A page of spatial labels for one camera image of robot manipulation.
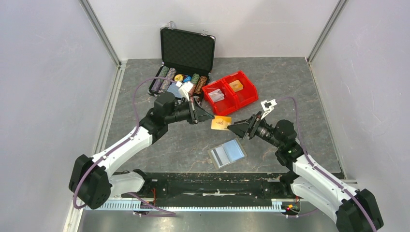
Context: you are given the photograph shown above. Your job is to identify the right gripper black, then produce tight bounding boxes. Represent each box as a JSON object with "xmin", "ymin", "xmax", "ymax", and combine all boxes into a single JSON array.
[{"xmin": 227, "ymin": 111, "xmax": 283, "ymax": 149}]

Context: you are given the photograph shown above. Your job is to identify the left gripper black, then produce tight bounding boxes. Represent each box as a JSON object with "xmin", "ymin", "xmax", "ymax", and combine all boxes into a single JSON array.
[{"xmin": 165, "ymin": 97, "xmax": 215, "ymax": 125}]

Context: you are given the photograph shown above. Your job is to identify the gold VIP card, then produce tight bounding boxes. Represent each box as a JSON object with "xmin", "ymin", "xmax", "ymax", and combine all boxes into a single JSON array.
[{"xmin": 211, "ymin": 116, "xmax": 232, "ymax": 131}]

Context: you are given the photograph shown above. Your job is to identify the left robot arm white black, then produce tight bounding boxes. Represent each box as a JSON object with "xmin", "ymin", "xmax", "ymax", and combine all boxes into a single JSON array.
[{"xmin": 69, "ymin": 92, "xmax": 214, "ymax": 209}]

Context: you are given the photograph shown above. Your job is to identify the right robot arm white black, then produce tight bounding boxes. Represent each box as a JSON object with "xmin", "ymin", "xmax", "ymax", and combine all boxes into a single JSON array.
[{"xmin": 227, "ymin": 112, "xmax": 384, "ymax": 232}]

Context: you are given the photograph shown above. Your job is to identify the white cards in bin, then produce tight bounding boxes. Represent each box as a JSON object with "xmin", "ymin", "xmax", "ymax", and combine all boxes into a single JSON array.
[{"xmin": 209, "ymin": 89, "xmax": 225, "ymax": 102}]

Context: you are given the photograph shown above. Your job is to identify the blue playing card deck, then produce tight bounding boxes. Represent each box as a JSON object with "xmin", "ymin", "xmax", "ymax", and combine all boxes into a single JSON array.
[{"xmin": 167, "ymin": 83, "xmax": 182, "ymax": 99}]

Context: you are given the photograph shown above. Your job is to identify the orange cards in bin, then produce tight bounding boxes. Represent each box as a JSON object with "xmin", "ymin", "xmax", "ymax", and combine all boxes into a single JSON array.
[{"xmin": 229, "ymin": 80, "xmax": 243, "ymax": 92}]

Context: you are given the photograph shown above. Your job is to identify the left red plastic bin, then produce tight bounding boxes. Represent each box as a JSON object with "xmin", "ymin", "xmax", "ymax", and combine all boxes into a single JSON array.
[{"xmin": 202, "ymin": 79, "xmax": 239, "ymax": 116}]

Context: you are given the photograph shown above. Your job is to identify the red plastic bin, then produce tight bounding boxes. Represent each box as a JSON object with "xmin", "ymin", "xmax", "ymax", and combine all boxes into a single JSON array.
[
  {"xmin": 222, "ymin": 71, "xmax": 259, "ymax": 108},
  {"xmin": 202, "ymin": 79, "xmax": 239, "ymax": 116}
]

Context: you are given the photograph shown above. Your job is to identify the right red plastic bin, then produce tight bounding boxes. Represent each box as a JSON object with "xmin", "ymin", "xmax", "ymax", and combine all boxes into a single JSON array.
[{"xmin": 222, "ymin": 71, "xmax": 259, "ymax": 108}]

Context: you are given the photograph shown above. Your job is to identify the black poker chip case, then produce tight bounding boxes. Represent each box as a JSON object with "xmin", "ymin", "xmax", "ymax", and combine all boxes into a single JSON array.
[{"xmin": 156, "ymin": 27, "xmax": 216, "ymax": 85}]

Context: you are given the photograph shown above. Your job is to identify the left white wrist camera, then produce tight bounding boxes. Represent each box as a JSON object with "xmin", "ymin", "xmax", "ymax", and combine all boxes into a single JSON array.
[{"xmin": 176, "ymin": 81, "xmax": 194, "ymax": 100}]

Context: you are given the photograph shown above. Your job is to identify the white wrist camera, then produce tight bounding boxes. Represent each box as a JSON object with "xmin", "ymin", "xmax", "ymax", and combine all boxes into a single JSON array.
[
  {"xmin": 176, "ymin": 81, "xmax": 194, "ymax": 100},
  {"xmin": 261, "ymin": 99, "xmax": 277, "ymax": 119}
]

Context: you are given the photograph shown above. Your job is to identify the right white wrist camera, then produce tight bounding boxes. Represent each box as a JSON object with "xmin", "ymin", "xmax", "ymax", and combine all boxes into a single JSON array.
[{"xmin": 261, "ymin": 99, "xmax": 277, "ymax": 119}]

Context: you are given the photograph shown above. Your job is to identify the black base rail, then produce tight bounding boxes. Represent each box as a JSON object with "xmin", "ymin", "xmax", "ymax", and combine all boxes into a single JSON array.
[{"xmin": 135, "ymin": 169, "xmax": 296, "ymax": 206}]

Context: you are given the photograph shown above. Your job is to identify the white cable duct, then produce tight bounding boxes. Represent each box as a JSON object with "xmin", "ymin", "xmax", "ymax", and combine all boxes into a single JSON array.
[{"xmin": 96, "ymin": 198, "xmax": 286, "ymax": 213}]

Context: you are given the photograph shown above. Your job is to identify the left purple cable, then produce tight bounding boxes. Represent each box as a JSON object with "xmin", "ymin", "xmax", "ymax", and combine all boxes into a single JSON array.
[{"xmin": 73, "ymin": 76, "xmax": 177, "ymax": 218}]

